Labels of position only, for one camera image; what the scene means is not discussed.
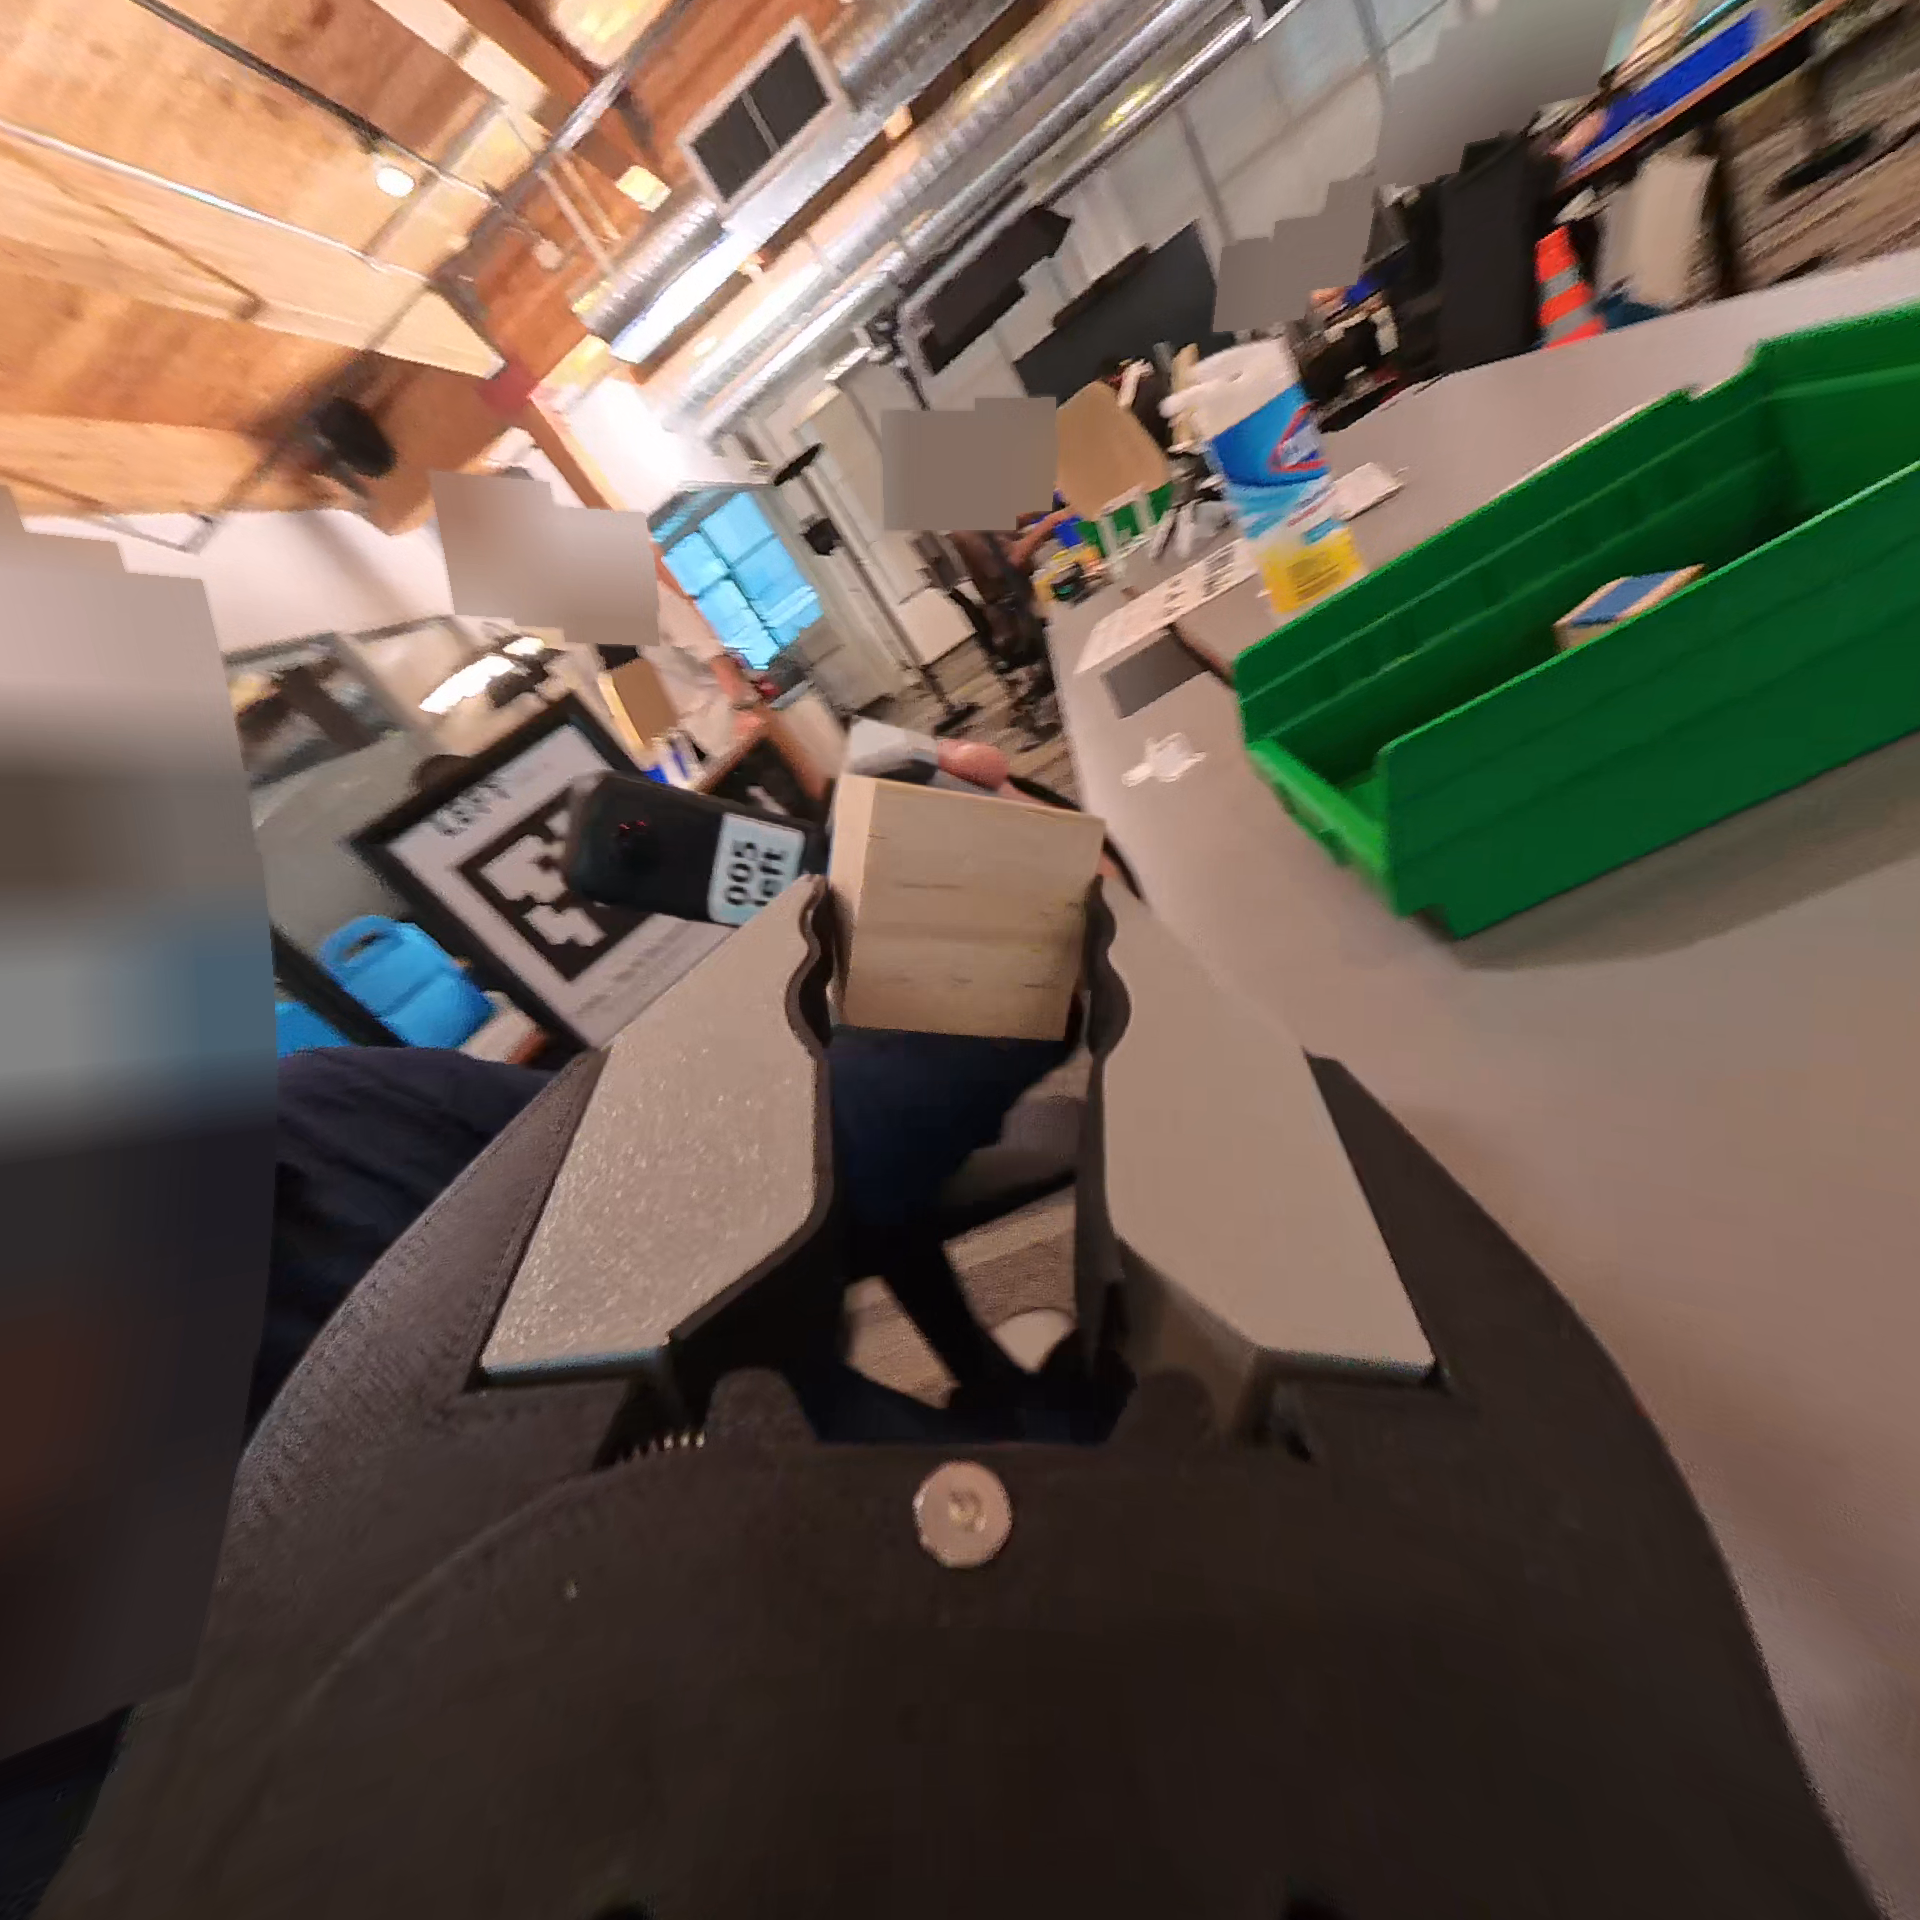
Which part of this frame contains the large paned window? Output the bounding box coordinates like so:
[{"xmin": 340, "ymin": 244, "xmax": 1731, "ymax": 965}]
[{"xmin": 657, "ymin": 486, "xmax": 832, "ymax": 676}]

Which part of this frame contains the blue striped wooden cube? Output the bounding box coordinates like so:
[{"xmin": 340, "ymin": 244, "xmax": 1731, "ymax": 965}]
[
  {"xmin": 828, "ymin": 772, "xmax": 1108, "ymax": 1041},
  {"xmin": 1552, "ymin": 564, "xmax": 1708, "ymax": 654}
]

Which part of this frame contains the blue plastic container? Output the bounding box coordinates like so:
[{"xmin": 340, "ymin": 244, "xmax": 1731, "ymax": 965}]
[{"xmin": 271, "ymin": 916, "xmax": 495, "ymax": 1057}]

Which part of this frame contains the green plastic bin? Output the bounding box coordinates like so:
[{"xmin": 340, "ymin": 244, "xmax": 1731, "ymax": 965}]
[{"xmin": 1232, "ymin": 299, "xmax": 1920, "ymax": 939}]

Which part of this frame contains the printed paper sheet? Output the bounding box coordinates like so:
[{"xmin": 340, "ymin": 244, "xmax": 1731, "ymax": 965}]
[{"xmin": 1072, "ymin": 535, "xmax": 1265, "ymax": 676}]

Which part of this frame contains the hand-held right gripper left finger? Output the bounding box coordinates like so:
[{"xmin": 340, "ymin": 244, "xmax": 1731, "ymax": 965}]
[{"xmin": 479, "ymin": 878, "xmax": 834, "ymax": 1379}]

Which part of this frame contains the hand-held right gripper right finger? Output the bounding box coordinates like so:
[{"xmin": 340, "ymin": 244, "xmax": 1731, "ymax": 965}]
[{"xmin": 1072, "ymin": 878, "xmax": 1434, "ymax": 1427}]

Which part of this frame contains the large dark display panel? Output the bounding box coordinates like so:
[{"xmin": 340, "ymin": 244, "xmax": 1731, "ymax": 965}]
[{"xmin": 1011, "ymin": 221, "xmax": 1218, "ymax": 402}]

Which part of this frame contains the black round disc stand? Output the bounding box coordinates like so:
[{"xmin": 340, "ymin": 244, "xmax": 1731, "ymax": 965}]
[{"xmin": 305, "ymin": 390, "xmax": 405, "ymax": 484}]

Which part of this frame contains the orange traffic cone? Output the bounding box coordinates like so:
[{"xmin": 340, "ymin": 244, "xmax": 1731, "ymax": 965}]
[{"xmin": 1532, "ymin": 222, "xmax": 1610, "ymax": 353}]

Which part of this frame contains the beige rounded board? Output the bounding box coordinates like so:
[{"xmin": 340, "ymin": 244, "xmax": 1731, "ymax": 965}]
[{"xmin": 1053, "ymin": 376, "xmax": 1174, "ymax": 519}]

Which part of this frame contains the white disinfecting wipes canister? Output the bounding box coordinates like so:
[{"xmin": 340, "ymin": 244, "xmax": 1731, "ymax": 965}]
[{"xmin": 1182, "ymin": 339, "xmax": 1373, "ymax": 618}]

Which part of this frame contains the green white box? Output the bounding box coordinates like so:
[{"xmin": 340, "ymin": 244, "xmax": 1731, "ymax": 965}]
[{"xmin": 1077, "ymin": 484, "xmax": 1179, "ymax": 560}]

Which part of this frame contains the framed black white tag board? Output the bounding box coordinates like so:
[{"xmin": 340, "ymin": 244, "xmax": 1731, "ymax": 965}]
[{"xmin": 350, "ymin": 705, "xmax": 823, "ymax": 1050}]

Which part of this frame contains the black tripod stand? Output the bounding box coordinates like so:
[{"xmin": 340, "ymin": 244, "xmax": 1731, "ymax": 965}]
[{"xmin": 766, "ymin": 439, "xmax": 966, "ymax": 714}]

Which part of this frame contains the black hanging monitor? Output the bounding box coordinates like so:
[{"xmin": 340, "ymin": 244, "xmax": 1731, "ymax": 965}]
[{"xmin": 907, "ymin": 209, "xmax": 1077, "ymax": 376}]

